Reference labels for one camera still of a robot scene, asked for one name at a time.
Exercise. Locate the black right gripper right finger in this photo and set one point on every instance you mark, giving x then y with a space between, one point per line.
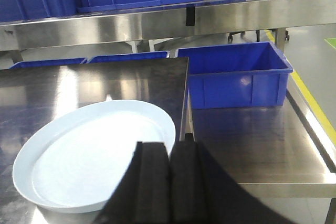
202 192

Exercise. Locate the stainless steel shelf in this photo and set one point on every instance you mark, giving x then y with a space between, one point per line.
211 17

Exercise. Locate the blue flat bin middle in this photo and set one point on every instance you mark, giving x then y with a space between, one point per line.
128 57

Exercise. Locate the black tape strip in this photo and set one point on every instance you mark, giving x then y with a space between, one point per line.
190 15

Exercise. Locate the blue open bin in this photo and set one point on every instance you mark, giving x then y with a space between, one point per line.
236 75

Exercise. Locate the white plate right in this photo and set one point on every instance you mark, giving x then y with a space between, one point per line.
74 163

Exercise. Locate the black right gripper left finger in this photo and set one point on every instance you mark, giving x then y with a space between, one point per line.
143 194

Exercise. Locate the blue flat bin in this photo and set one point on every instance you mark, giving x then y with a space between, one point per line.
128 57
50 62

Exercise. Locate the blue flat bin left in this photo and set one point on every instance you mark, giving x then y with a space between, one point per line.
50 62

